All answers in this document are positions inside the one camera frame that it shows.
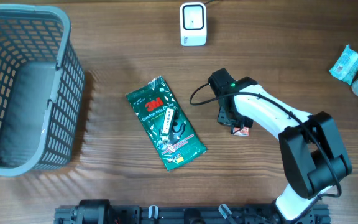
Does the red Kleenex tissue pack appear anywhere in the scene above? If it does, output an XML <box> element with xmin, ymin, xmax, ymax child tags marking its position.
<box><xmin>231</xmin><ymin>127</ymin><xmax>249</xmax><ymax>136</ymax></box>

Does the green 3M gloves package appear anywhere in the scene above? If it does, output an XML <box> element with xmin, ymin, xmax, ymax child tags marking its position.
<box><xmin>126</xmin><ymin>77</ymin><xmax>207</xmax><ymax>171</ymax></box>

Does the mint green wipes pack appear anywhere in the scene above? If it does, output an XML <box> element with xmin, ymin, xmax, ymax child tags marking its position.
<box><xmin>329</xmin><ymin>44</ymin><xmax>358</xmax><ymax>85</ymax></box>

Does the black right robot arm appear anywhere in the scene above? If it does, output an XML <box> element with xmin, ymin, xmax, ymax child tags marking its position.
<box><xmin>208</xmin><ymin>68</ymin><xmax>352</xmax><ymax>223</ymax></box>

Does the white barcode scanner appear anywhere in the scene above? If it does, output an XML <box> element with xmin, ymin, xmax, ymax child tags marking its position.
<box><xmin>180</xmin><ymin>2</ymin><xmax>207</xmax><ymax>47</ymax></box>

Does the grey plastic mesh basket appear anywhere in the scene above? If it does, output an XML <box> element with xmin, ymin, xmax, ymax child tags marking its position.
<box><xmin>0</xmin><ymin>4</ymin><xmax>85</xmax><ymax>177</ymax></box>

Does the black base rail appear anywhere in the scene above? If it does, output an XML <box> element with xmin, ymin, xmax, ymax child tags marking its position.
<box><xmin>53</xmin><ymin>199</ymin><xmax>331</xmax><ymax>224</ymax></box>

